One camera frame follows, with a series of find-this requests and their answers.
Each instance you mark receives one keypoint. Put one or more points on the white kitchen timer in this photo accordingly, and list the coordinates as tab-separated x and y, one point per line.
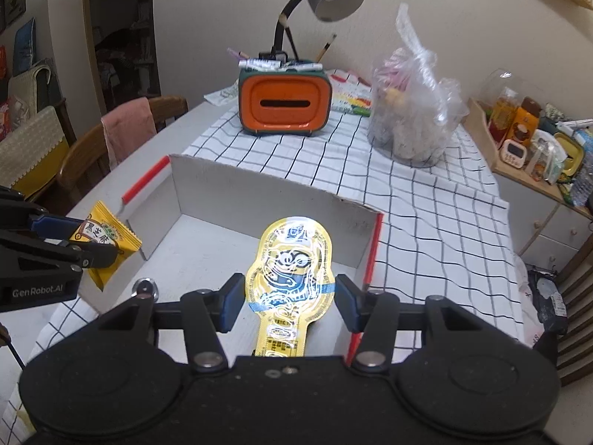
512	152

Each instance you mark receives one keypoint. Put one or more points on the yellow drink bottle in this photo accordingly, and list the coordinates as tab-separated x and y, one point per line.
504	113

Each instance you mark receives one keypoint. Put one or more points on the chair with cream lace cover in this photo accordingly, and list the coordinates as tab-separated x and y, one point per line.
32	148

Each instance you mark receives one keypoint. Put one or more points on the wooden slatted chair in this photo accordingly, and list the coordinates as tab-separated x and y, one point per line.
574	347

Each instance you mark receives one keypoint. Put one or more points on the yellow green container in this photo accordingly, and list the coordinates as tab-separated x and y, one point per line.
574	153

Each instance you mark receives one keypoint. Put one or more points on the white cardboard box red edges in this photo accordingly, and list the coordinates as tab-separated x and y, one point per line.
259	204

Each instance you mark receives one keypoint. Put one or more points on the blue cushion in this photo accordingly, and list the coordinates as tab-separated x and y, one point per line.
24	46

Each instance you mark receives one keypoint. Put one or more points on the colourful printed booklet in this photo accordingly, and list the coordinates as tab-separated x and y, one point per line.
352	95

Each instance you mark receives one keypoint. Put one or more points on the clear plastic bag of sweets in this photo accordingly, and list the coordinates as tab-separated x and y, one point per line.
407	116

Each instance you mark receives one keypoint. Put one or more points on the orange bottle brown cap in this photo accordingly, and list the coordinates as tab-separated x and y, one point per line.
526	123

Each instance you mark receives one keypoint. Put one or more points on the wooden desktop tray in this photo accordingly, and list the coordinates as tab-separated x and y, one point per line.
509	171

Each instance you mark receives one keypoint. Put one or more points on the dark plastic bag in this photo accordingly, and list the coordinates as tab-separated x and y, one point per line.
549	296

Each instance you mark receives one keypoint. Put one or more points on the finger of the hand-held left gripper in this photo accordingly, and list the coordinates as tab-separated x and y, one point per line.
55	225
95	256

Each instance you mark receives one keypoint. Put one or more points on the yellow cartoon jelly pouch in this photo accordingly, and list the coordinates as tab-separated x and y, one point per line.
287	269

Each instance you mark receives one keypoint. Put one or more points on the pink towel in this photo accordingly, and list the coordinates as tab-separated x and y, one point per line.
129	125

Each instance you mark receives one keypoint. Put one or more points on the yellow square snack packet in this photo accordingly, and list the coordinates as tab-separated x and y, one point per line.
116	235

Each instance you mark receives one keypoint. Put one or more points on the orange tissue box organizer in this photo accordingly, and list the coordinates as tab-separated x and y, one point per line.
282	102

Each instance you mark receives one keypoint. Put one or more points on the clear glass jar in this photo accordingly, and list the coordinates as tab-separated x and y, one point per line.
502	79

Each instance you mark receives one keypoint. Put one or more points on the white printed paper sheet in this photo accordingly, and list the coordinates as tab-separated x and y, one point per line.
222	93

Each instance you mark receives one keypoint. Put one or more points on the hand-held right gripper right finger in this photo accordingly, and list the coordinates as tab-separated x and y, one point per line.
345	301

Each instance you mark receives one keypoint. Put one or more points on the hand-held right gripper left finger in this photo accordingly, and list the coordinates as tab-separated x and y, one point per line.
230	303

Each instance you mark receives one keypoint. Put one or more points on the white drawer cabinet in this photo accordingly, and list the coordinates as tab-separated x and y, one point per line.
542	222

